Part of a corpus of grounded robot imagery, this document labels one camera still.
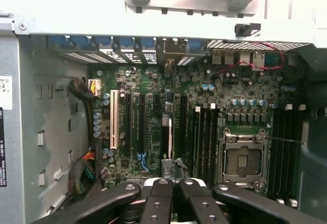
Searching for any metal CPU socket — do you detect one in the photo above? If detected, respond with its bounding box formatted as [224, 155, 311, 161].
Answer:
[220, 126, 269, 193]

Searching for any expansion slot with blue latch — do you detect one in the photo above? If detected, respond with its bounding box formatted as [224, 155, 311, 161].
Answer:
[137, 93, 149, 172]

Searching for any white expansion slot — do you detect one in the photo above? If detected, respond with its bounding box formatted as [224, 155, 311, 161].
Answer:
[109, 88, 120, 150]

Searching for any thin metal locking lever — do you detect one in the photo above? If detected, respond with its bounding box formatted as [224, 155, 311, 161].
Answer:
[265, 136, 309, 147]

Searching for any green motherboard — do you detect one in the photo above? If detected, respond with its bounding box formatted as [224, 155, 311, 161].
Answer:
[88, 55, 305, 209]

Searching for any black open PC case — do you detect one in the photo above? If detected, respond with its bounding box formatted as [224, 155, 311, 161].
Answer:
[0, 11, 327, 224]

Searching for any grey power supply unit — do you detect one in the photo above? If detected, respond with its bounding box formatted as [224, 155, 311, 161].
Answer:
[0, 37, 21, 224]

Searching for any black sleeved power cable bundle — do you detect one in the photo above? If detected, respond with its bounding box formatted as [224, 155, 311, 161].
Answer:
[68, 78, 102, 204]

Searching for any red black twisted wire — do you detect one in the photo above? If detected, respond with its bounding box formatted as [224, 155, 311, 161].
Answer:
[216, 42, 285, 79]

